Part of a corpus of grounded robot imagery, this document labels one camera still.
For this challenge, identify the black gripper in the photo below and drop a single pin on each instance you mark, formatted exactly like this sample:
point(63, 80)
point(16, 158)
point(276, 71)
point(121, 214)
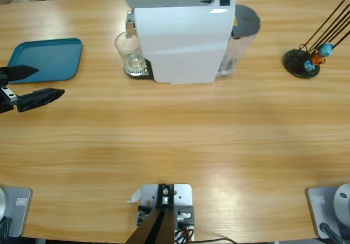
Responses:
point(6, 101)

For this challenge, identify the clear drinking glass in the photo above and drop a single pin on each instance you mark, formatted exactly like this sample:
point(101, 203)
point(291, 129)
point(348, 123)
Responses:
point(131, 60)

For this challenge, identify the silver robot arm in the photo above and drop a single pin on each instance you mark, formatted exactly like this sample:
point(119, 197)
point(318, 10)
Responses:
point(2, 203)
point(341, 200)

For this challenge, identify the white capsule coffee machine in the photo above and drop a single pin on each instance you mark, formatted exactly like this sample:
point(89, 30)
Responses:
point(180, 36)

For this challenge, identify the orange coffee capsule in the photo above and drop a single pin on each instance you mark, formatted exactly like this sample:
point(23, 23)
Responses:
point(317, 58)

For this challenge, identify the light blue coffee capsule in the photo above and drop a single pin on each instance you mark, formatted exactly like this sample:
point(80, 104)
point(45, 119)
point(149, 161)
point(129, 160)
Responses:
point(326, 49)

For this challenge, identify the teal plastic tray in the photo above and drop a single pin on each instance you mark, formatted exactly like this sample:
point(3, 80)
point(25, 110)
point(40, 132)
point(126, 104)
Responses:
point(54, 58)

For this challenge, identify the clear water tank dark lid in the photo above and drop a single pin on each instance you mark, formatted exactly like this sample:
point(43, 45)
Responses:
point(246, 19)

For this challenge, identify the metal drip tray grate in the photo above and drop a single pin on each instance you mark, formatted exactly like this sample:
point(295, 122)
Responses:
point(129, 71)

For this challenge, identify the black capsule holder with rods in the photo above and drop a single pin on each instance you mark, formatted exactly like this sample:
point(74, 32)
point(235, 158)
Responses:
point(294, 60)

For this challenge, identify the white paper tag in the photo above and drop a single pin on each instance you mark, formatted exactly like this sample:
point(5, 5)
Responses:
point(135, 196)

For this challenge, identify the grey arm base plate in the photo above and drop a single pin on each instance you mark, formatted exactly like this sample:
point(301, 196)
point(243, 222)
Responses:
point(20, 214)
point(317, 214)

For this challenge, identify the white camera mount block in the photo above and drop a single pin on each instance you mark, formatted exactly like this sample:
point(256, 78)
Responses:
point(181, 194)

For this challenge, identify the dark camera post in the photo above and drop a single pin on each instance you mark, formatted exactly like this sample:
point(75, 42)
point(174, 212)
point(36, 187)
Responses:
point(156, 227)

